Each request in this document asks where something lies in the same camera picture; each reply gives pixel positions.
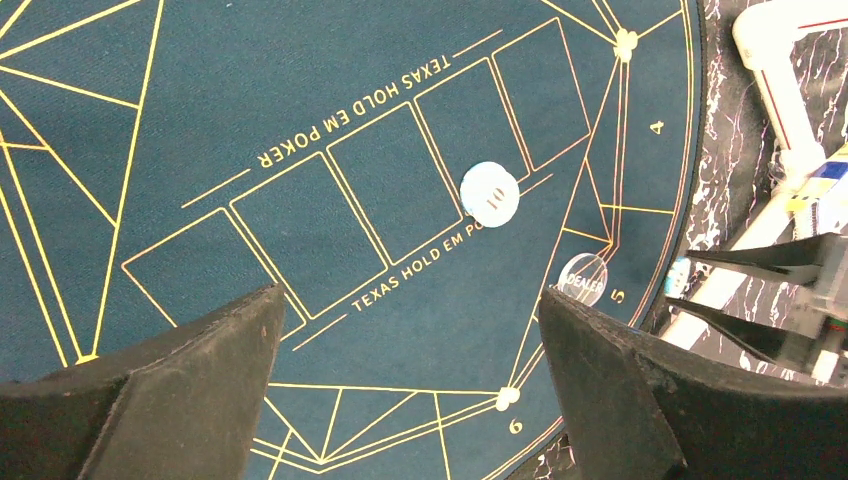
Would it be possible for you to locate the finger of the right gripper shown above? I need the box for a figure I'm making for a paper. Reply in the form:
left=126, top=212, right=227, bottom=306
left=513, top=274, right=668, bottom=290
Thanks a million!
left=685, top=234, right=829, bottom=287
left=666, top=298, right=815, bottom=361

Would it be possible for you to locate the playing card deck box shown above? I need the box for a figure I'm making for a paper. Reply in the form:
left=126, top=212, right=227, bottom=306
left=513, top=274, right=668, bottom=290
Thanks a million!
left=787, top=144, right=847, bottom=240

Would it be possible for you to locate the clear dealer button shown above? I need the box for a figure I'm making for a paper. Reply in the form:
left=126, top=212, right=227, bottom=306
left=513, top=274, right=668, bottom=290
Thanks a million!
left=556, top=253, right=608, bottom=306

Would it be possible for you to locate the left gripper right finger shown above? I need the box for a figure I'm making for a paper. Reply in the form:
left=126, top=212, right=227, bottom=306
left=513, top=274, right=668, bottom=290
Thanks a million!
left=538, top=289, right=847, bottom=479

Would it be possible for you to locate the white PVC pipe frame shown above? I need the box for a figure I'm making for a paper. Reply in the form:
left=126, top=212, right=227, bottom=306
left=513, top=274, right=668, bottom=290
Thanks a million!
left=659, top=0, right=848, bottom=352

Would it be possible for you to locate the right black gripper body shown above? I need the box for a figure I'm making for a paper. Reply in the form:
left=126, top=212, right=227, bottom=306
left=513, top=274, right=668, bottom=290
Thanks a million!
left=783, top=233, right=847, bottom=385

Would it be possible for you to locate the round blue poker mat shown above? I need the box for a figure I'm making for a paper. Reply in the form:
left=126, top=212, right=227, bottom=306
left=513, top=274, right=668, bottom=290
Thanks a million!
left=1, top=1, right=702, bottom=479

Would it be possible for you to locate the light blue 10 chip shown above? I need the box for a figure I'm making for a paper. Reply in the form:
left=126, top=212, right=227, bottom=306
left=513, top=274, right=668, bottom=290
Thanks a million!
left=459, top=161, right=520, bottom=228

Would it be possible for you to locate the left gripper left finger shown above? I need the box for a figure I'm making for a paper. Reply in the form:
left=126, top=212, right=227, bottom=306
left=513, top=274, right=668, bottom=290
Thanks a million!
left=1, top=286, right=286, bottom=479

